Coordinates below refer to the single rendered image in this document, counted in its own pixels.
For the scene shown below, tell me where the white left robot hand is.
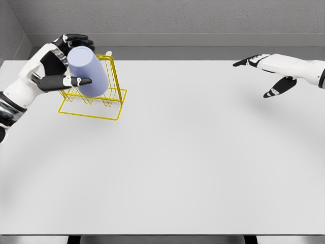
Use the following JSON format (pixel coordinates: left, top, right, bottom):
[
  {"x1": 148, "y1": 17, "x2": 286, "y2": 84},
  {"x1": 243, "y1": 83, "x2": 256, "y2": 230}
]
[{"x1": 18, "y1": 33, "x2": 96, "y2": 93}]

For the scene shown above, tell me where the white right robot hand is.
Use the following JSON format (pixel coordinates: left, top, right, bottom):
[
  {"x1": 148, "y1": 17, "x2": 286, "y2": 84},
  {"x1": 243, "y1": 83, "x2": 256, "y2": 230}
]
[{"x1": 232, "y1": 53, "x2": 311, "y2": 99}]

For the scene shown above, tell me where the lavender cup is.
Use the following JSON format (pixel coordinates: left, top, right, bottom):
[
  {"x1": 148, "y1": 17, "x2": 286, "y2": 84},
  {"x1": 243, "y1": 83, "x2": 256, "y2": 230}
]
[{"x1": 67, "y1": 46, "x2": 110, "y2": 98}]

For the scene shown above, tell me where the yellow wire cup holder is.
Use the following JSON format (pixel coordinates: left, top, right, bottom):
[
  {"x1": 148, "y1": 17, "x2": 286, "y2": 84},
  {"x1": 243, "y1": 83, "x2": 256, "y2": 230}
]
[{"x1": 58, "y1": 51, "x2": 127, "y2": 121}]

